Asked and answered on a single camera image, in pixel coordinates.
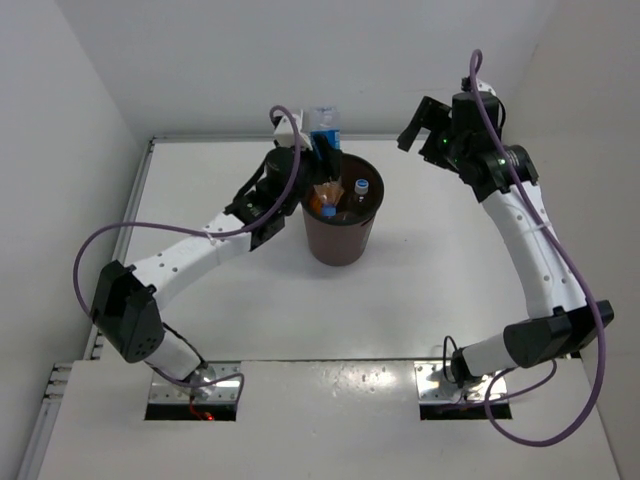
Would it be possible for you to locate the orange plastic bottle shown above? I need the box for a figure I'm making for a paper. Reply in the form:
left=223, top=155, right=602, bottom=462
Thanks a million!
left=309, top=180, right=344, bottom=218

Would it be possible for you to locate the white front cover board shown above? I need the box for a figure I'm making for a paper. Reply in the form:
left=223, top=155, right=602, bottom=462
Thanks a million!
left=40, top=361, right=618, bottom=479

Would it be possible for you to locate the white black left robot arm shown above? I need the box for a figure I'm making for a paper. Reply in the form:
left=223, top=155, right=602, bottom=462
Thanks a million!
left=90, top=134, right=342, bottom=392

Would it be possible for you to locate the metal base plate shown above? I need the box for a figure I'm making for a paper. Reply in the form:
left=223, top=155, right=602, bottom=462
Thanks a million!
left=149, top=362, right=245, bottom=405
left=414, top=360, right=511, bottom=405

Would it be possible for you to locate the clear bottle white blue cap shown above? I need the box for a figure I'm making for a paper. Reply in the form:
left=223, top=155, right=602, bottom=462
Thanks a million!
left=339, top=179, right=370, bottom=221

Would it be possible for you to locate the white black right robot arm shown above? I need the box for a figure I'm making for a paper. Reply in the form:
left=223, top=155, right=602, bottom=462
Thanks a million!
left=397, top=92, right=597, bottom=386

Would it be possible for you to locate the clear bottle blue label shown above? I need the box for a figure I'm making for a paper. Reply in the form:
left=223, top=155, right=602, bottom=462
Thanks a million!
left=309, top=106, right=341, bottom=149

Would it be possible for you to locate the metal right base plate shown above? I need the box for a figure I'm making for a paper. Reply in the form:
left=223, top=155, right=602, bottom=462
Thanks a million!
left=414, top=360, right=511, bottom=405

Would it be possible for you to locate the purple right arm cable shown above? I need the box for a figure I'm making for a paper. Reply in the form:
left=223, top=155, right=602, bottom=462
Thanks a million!
left=467, top=48, right=609, bottom=447

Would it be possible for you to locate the brown plastic bin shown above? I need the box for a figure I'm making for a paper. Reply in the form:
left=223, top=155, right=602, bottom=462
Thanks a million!
left=301, top=153, right=385, bottom=266

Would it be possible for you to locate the aluminium frame rail left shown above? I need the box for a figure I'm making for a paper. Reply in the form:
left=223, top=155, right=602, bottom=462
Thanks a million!
left=17, top=137, right=156, bottom=480

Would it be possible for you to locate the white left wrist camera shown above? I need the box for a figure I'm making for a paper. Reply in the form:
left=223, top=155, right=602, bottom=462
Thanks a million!
left=271, top=109, right=310, bottom=150

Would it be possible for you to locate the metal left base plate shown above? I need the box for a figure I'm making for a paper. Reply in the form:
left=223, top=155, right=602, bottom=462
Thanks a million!
left=149, top=362, right=245, bottom=405

